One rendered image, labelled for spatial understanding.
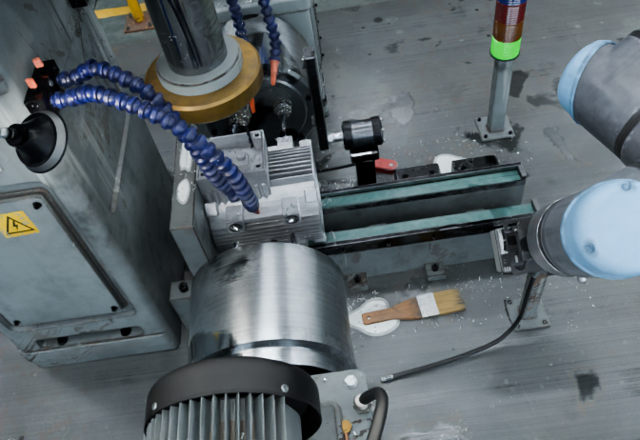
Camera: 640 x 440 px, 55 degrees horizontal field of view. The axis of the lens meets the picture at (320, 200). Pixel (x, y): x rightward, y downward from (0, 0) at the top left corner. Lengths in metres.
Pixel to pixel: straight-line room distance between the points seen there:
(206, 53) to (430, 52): 1.01
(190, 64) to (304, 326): 0.40
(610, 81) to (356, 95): 1.03
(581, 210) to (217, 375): 0.37
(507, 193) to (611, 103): 0.64
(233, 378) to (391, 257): 0.71
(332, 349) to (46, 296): 0.51
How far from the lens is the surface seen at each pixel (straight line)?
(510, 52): 1.41
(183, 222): 1.02
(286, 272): 0.91
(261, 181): 1.08
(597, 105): 0.75
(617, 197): 0.63
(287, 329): 0.86
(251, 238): 1.13
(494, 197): 1.35
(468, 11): 1.97
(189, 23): 0.88
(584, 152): 1.57
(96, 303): 1.15
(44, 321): 1.23
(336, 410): 0.79
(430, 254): 1.28
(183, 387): 0.63
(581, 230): 0.62
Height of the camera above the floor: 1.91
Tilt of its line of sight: 50 degrees down
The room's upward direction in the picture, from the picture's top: 11 degrees counter-clockwise
